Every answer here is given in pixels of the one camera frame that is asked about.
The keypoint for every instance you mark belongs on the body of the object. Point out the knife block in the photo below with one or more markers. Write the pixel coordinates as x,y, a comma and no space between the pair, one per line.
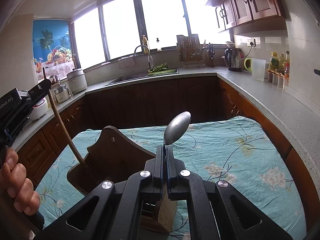
211,54

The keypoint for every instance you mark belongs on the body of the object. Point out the steel spoon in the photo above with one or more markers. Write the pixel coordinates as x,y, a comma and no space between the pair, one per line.
176,128

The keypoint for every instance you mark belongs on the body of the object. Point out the teal floral tablecloth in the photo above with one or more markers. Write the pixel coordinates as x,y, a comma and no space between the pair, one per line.
236,150

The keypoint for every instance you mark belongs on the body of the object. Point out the green vegetable basket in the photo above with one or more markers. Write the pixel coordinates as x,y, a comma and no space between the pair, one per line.
162,69

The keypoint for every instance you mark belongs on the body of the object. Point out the person's left hand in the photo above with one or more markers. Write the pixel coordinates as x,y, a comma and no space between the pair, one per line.
19,188

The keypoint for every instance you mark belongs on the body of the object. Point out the dish soap bottle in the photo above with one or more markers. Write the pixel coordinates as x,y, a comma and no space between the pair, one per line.
146,44

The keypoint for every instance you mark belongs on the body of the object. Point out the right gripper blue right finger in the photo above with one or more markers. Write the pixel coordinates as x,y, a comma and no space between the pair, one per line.
171,168

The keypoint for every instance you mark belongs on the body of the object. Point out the white electric pot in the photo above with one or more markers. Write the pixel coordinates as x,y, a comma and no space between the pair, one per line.
77,81

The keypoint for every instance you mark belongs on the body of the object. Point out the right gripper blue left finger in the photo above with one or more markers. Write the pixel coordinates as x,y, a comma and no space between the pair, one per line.
158,172

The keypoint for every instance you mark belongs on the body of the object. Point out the dish rack with boards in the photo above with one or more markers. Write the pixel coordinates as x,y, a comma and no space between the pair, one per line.
189,50

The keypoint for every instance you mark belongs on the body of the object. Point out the wooden utensil holder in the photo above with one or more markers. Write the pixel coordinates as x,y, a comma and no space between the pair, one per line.
114,157

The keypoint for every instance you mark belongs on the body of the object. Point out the yellow oil bottle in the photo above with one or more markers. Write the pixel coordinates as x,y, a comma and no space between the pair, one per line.
274,61

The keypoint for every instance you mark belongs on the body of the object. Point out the upper wooden cabinets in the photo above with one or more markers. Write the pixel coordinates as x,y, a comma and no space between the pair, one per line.
247,16

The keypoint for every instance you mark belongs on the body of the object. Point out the spice jar rack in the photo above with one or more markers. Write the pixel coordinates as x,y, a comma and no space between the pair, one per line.
277,78

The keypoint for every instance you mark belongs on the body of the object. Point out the fruit poster blind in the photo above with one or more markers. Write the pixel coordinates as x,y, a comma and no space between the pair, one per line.
52,48

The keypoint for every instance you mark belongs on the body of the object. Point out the white red rice cooker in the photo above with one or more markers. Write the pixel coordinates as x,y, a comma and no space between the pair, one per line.
39,110

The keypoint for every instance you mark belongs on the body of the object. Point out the white plastic jug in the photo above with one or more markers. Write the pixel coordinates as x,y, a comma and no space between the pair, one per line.
257,68

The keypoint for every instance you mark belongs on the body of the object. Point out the steel electric kettle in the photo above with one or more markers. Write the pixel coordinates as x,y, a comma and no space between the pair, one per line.
233,59

